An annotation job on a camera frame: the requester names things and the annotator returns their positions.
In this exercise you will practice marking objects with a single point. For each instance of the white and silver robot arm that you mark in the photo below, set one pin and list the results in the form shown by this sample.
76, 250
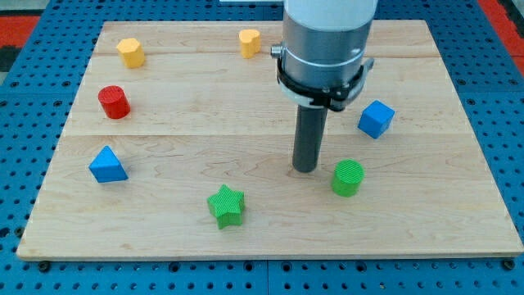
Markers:
319, 61

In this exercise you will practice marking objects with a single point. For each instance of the green star block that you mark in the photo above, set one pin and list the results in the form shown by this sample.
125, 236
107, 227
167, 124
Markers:
227, 206

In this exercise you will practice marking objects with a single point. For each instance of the blue cube block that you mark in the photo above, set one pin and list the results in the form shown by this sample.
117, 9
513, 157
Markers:
375, 119

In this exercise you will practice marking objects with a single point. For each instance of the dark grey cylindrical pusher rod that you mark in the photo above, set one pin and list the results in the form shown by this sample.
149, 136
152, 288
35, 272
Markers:
308, 138

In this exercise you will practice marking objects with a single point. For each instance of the light wooden board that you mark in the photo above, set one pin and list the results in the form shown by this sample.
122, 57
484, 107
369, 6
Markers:
202, 116

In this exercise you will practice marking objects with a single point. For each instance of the green cylinder block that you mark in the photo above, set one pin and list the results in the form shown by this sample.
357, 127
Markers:
347, 178

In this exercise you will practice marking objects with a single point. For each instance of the yellow heart block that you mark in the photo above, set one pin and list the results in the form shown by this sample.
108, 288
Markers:
250, 42

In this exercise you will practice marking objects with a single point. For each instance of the red cylinder block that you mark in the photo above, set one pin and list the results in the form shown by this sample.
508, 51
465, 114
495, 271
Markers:
114, 102

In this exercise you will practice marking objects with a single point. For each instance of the blue triangle block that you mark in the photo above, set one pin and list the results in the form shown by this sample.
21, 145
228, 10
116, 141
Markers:
106, 167

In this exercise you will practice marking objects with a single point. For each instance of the yellow hexagon block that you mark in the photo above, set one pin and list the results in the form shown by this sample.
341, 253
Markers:
131, 52

